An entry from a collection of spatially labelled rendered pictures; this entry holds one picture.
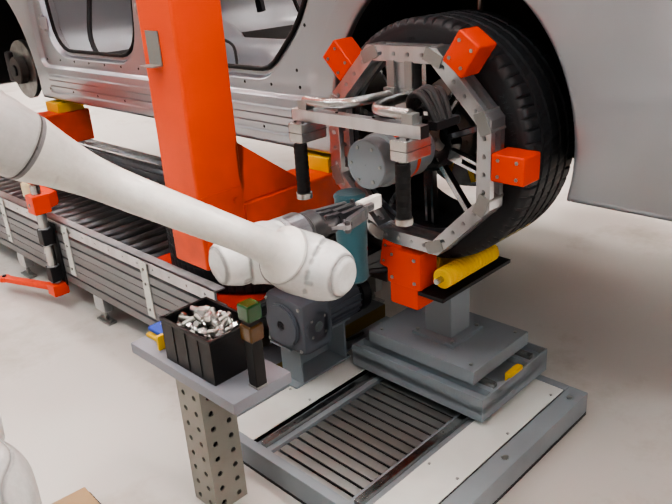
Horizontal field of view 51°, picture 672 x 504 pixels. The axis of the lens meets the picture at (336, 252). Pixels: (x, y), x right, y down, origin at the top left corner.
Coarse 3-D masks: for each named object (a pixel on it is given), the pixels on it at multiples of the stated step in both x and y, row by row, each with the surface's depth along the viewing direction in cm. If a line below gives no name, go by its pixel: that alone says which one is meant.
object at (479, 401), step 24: (360, 360) 230; (384, 360) 221; (408, 360) 221; (528, 360) 215; (408, 384) 217; (432, 384) 210; (456, 384) 209; (480, 384) 205; (504, 384) 205; (456, 408) 206; (480, 408) 199
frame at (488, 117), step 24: (384, 48) 179; (408, 48) 174; (432, 48) 169; (360, 72) 188; (336, 96) 196; (456, 96) 169; (480, 96) 169; (480, 120) 166; (504, 120) 168; (336, 144) 203; (480, 144) 168; (336, 168) 205; (480, 168) 170; (480, 192) 173; (384, 216) 205; (480, 216) 175; (408, 240) 195; (432, 240) 189; (456, 240) 184
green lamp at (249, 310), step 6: (246, 300) 153; (252, 300) 153; (240, 306) 152; (246, 306) 151; (252, 306) 151; (258, 306) 152; (240, 312) 152; (246, 312) 151; (252, 312) 151; (258, 312) 152; (240, 318) 153; (246, 318) 151; (252, 318) 152; (258, 318) 153
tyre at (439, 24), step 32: (384, 32) 188; (416, 32) 181; (448, 32) 174; (512, 32) 179; (512, 64) 170; (544, 64) 177; (512, 96) 168; (544, 96) 173; (512, 128) 170; (544, 128) 172; (544, 160) 174; (512, 192) 176; (544, 192) 182; (480, 224) 186; (512, 224) 181; (448, 256) 198
